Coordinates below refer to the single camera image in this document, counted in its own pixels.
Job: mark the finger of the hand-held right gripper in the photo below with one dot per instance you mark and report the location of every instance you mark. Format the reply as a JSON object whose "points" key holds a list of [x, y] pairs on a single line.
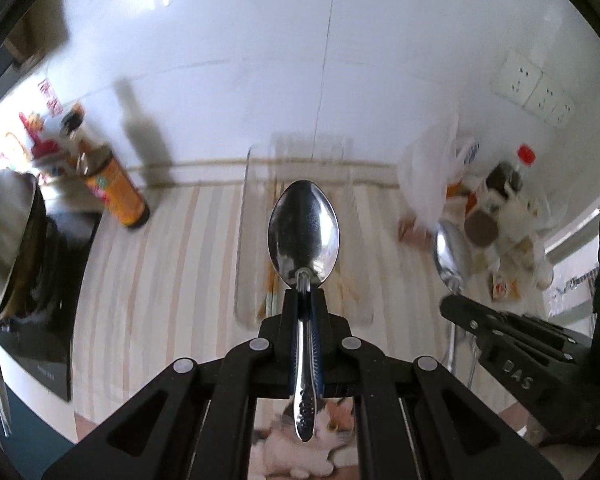
{"points": [[480, 317]]}

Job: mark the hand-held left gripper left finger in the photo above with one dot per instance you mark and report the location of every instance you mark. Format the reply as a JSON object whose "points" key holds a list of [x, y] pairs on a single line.
{"points": [[275, 350]]}

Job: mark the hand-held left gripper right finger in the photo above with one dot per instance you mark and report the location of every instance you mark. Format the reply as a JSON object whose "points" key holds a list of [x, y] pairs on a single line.
{"points": [[337, 350]]}

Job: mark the metal spoon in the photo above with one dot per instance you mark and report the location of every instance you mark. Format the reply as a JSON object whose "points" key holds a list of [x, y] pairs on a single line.
{"points": [[450, 260], [302, 230]]}

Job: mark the clear plastic container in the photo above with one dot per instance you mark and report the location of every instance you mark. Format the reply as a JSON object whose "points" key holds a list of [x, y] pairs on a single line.
{"points": [[250, 260]]}

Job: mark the small printed card box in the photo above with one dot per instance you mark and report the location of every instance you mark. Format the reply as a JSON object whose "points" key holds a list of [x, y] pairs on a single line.
{"points": [[505, 287]]}

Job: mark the crumpled clear plastic bags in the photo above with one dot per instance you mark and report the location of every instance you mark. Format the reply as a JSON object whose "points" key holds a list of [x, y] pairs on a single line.
{"points": [[540, 260]]}

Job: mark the jar with dark lid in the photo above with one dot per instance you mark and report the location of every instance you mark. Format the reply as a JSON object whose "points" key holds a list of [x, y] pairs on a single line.
{"points": [[482, 230]]}

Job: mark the striped cat print tablecloth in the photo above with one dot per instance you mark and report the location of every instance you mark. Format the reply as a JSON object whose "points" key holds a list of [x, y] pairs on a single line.
{"points": [[170, 270]]}

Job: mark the translucent plastic bag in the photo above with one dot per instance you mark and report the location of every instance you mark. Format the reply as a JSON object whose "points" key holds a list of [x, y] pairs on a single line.
{"points": [[425, 185]]}

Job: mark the red cap dark bottle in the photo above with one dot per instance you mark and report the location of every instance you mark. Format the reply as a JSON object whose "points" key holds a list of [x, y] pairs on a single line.
{"points": [[505, 175]]}

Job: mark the white orange seasoning bag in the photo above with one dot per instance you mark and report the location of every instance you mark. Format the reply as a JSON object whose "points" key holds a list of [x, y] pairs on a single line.
{"points": [[467, 152]]}

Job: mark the brown sauce bottle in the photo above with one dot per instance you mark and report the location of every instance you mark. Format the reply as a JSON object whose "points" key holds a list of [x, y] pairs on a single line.
{"points": [[115, 190]]}

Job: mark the black gas stove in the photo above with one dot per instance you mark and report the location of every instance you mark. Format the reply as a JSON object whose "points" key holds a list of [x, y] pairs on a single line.
{"points": [[45, 310]]}

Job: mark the teal cabinet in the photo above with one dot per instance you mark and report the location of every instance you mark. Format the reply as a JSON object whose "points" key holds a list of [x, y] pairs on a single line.
{"points": [[35, 440]]}

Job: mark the steel wok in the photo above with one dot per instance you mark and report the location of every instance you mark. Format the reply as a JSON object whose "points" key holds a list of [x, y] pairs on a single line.
{"points": [[5, 230]]}

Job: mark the colourful packets by stove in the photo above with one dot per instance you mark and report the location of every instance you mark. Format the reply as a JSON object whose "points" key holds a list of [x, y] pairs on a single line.
{"points": [[42, 145]]}

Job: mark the kitchen range hood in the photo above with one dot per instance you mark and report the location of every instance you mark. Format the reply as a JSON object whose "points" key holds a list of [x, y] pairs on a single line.
{"points": [[35, 35]]}

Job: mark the white wall socket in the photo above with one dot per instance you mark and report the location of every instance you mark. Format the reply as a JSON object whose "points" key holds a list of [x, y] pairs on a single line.
{"points": [[516, 77], [561, 110], [544, 96]]}

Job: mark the red stamp wall sticker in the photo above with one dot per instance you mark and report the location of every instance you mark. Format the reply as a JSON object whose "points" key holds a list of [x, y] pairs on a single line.
{"points": [[50, 96]]}

